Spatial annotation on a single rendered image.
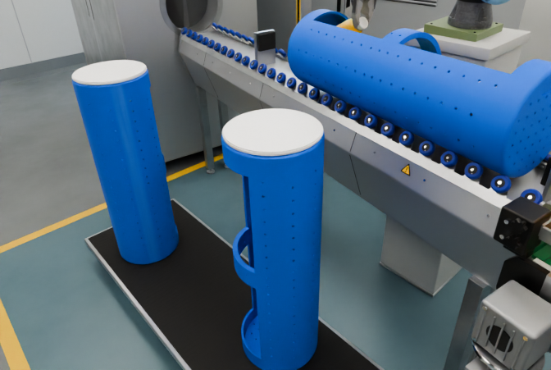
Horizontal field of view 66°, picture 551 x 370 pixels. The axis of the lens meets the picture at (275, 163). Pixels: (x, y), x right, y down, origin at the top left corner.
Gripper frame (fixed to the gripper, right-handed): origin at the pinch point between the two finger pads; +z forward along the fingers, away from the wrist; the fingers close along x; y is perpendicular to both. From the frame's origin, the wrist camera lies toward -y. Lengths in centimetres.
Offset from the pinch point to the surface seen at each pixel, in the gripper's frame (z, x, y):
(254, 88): 35, 13, 53
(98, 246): 107, 92, 79
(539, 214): 23, 20, -76
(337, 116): 29.8, 11.0, -2.1
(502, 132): 12, 14, -61
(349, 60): 7.8, 12.9, -8.9
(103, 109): 29, 78, 53
